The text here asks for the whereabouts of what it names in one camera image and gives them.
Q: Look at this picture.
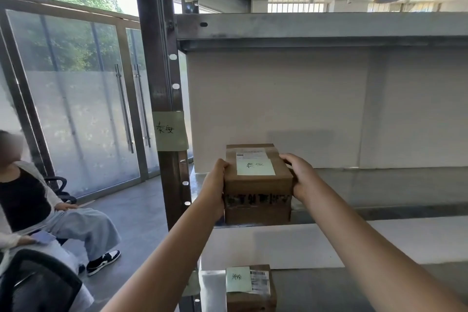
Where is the person's left hand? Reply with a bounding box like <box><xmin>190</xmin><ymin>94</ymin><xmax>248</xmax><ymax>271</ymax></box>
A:
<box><xmin>199</xmin><ymin>158</ymin><xmax>230</xmax><ymax>221</ymax></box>

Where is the person's right hand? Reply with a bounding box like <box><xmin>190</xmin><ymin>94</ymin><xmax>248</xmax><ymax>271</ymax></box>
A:
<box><xmin>279</xmin><ymin>153</ymin><xmax>325</xmax><ymax>204</ymax></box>

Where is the small cardboard parcel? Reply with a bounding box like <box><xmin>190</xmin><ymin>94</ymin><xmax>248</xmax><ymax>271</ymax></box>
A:
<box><xmin>225</xmin><ymin>264</ymin><xmax>278</xmax><ymax>312</ymax></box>

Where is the grey metal shelving rack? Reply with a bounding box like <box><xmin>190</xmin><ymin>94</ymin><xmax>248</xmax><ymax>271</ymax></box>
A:
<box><xmin>131</xmin><ymin>0</ymin><xmax>468</xmax><ymax>312</ymax></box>

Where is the person's right forearm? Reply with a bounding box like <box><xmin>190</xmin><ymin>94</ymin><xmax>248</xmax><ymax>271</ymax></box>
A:
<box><xmin>302</xmin><ymin>178</ymin><xmax>468</xmax><ymax>312</ymax></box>

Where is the person's left forearm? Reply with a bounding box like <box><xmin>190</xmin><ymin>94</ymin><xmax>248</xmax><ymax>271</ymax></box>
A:
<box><xmin>101</xmin><ymin>202</ymin><xmax>224</xmax><ymax>312</ymax></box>

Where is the frosted glass door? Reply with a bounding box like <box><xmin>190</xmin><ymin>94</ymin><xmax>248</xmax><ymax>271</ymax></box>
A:
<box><xmin>0</xmin><ymin>0</ymin><xmax>142</xmax><ymax>203</ymax></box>
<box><xmin>125</xmin><ymin>26</ymin><xmax>162</xmax><ymax>177</ymax></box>

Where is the black office chair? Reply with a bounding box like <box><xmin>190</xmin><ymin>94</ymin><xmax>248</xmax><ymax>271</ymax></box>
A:
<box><xmin>43</xmin><ymin>175</ymin><xmax>78</xmax><ymax>205</ymax></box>
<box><xmin>0</xmin><ymin>248</ymin><xmax>83</xmax><ymax>312</ymax></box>

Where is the barred window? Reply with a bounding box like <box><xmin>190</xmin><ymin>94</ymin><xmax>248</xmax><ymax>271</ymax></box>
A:
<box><xmin>267</xmin><ymin>1</ymin><xmax>327</xmax><ymax>14</ymax></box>

